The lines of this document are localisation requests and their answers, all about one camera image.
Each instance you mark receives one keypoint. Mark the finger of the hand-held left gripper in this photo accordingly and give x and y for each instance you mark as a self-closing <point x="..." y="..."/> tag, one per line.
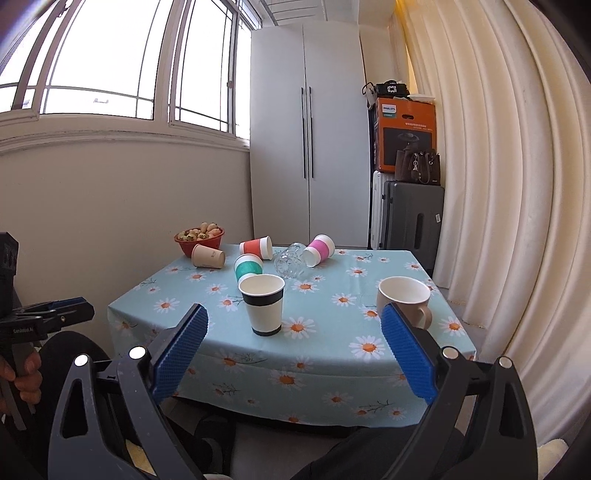
<point x="81" y="310"/>
<point x="37" y="314"/>

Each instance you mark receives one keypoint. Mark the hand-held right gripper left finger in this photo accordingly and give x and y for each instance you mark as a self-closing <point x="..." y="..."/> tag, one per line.
<point x="184" y="350"/>

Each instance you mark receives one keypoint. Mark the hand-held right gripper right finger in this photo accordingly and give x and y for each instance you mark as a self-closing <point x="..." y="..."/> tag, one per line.
<point x="408" y="350"/>

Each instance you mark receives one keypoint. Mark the white black-banded paper cup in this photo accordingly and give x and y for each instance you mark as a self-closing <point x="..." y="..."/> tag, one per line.
<point x="262" y="304"/>

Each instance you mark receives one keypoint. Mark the plain beige paper cup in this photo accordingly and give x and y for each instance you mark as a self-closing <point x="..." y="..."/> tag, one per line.
<point x="207" y="256"/>

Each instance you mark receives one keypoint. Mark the green banded paper cup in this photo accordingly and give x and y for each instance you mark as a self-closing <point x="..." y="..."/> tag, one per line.
<point x="247" y="268"/>

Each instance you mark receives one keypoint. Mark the orange banded paper cup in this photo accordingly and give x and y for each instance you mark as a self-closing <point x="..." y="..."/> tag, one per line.
<point x="255" y="247"/>

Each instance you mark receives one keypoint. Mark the pink banded paper cup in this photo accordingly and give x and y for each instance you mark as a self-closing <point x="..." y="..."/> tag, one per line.
<point x="317" y="249"/>

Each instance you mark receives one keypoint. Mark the clear glass cup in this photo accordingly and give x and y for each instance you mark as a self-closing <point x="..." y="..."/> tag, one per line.
<point x="290" y="263"/>

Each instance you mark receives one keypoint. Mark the person's left hand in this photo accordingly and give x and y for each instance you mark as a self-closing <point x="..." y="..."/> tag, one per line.
<point x="30" y="369"/>

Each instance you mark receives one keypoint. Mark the beige ceramic mug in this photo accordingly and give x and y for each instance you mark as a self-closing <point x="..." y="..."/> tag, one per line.
<point x="404" y="293"/>

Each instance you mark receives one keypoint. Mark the blue floral tablecloth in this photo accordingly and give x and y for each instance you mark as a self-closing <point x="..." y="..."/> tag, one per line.
<point x="323" y="318"/>

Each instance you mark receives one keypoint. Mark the red bowl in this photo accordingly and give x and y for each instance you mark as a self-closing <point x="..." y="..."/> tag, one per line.
<point x="187" y="248"/>

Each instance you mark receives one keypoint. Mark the pile of small fruits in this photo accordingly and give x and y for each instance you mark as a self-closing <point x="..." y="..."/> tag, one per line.
<point x="201" y="232"/>

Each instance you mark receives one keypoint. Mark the grey suitcase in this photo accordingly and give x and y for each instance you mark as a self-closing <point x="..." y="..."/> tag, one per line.
<point x="406" y="217"/>

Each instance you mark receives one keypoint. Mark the white suitcase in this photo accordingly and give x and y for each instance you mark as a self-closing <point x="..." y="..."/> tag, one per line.
<point x="377" y="207"/>

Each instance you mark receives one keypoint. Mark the brown handbag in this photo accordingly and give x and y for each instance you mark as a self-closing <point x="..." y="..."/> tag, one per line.
<point x="418" y="167"/>

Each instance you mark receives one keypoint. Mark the cream curtain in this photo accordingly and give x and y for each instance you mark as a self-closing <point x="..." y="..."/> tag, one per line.
<point x="498" y="184"/>

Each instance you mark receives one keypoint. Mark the orange cardboard box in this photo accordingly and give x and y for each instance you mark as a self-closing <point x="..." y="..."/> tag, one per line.
<point x="406" y="124"/>

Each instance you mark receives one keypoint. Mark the white wardrobe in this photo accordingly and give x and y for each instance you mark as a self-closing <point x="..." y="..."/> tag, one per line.
<point x="281" y="138"/>

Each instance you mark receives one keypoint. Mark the white framed window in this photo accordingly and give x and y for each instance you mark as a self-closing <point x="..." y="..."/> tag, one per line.
<point x="106" y="60"/>

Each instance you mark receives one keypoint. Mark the white flat container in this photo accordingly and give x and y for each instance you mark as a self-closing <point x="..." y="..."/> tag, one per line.
<point x="422" y="98"/>

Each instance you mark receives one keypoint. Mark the black camera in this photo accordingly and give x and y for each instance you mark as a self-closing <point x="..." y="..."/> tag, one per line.
<point x="391" y="88"/>

